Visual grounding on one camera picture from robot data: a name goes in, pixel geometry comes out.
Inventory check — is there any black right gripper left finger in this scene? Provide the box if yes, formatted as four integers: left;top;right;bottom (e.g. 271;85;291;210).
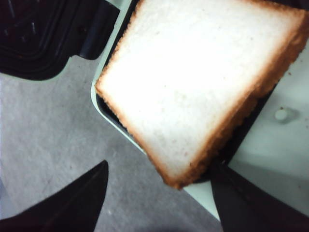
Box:
0;160;109;232

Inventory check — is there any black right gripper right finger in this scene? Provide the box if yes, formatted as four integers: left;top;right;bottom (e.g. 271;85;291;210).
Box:
209;162;309;232

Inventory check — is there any white bread slice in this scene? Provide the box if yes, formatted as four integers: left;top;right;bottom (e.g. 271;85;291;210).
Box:
95;0;309;189

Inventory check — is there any mint green breakfast maker base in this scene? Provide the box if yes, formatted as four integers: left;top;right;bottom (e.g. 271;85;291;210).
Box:
91;0;309;220

